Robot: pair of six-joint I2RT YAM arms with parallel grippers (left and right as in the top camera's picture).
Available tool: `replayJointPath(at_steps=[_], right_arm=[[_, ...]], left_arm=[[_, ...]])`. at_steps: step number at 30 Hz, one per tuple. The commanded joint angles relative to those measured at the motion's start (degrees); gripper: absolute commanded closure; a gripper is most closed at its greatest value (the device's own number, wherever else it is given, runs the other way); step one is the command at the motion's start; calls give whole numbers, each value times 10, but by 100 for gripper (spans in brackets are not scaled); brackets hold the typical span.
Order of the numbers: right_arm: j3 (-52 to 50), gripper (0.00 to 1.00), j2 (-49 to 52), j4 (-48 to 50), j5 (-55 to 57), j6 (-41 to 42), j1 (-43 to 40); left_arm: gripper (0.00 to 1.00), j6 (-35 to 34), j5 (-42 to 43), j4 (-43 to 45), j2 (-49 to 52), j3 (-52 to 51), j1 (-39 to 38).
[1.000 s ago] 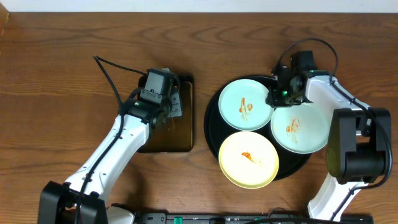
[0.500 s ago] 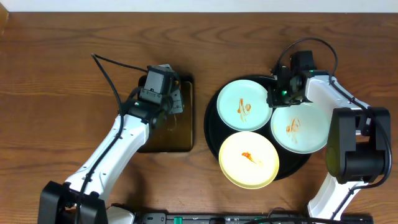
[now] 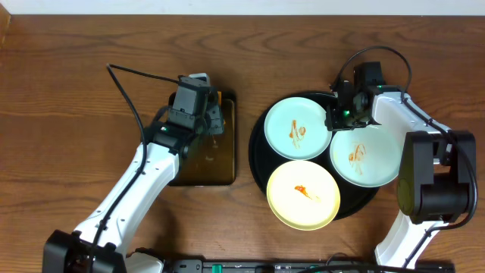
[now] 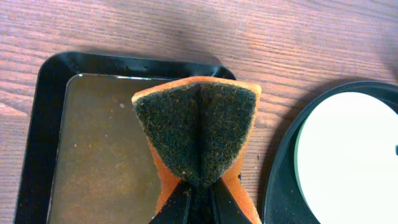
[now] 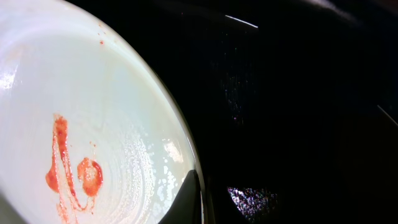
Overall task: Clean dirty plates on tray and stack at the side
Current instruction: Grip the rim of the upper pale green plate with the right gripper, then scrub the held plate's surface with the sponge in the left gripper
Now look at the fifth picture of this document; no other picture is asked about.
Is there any round black tray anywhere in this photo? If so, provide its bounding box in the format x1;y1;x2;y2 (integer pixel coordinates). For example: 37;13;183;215
67;0;398;224

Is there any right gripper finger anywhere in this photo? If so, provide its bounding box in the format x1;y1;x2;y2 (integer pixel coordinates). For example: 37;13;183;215
159;170;201;224

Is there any light blue plate top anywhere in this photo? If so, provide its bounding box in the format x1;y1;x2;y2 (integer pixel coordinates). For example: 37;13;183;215
1;1;205;223

